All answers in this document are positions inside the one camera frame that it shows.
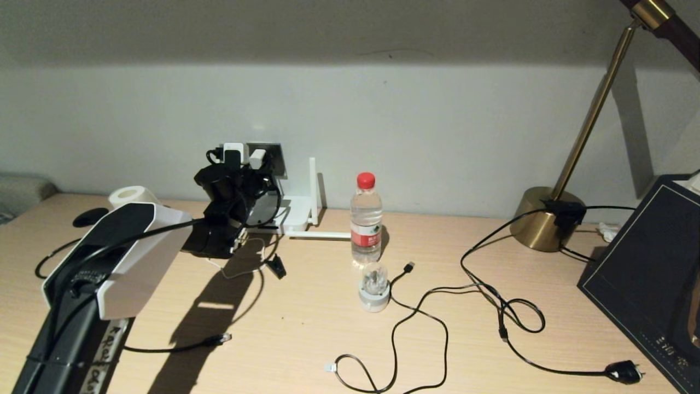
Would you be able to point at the grey wall socket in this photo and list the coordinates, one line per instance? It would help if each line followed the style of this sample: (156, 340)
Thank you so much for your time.
(276, 161)

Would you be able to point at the crumpled white tissue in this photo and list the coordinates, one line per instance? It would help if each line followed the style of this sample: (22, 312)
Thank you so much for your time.
(608, 232)

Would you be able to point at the white wifi router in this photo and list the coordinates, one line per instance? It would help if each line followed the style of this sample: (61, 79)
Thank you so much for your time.
(298, 210)

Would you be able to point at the brass desk lamp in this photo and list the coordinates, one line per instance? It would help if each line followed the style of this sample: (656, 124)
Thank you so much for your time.
(538, 224)

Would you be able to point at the small white dome humidifier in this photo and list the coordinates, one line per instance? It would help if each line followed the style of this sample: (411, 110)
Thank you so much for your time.
(374, 298)

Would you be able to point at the clear water bottle red cap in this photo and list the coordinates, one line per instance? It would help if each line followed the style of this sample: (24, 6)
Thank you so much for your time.
(366, 219)

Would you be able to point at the black round desk grommet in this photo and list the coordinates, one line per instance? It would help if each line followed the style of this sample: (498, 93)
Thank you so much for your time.
(90, 217)

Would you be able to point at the black inline switch box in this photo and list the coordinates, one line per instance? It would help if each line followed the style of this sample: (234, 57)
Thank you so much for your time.
(566, 212)

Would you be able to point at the white power adapter plug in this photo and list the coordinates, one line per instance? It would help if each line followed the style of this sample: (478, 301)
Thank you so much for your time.
(232, 149)

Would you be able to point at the small black clip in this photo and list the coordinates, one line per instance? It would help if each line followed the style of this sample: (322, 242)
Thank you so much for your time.
(277, 267)

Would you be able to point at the white toilet paper roll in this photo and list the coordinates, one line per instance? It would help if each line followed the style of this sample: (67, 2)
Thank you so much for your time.
(131, 195)

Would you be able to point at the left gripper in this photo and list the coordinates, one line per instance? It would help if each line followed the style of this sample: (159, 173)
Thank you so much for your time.
(227, 191)

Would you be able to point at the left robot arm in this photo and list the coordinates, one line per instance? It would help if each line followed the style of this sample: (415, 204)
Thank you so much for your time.
(131, 246)

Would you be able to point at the white power adapter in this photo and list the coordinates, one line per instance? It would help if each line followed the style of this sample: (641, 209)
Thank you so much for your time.
(257, 158)

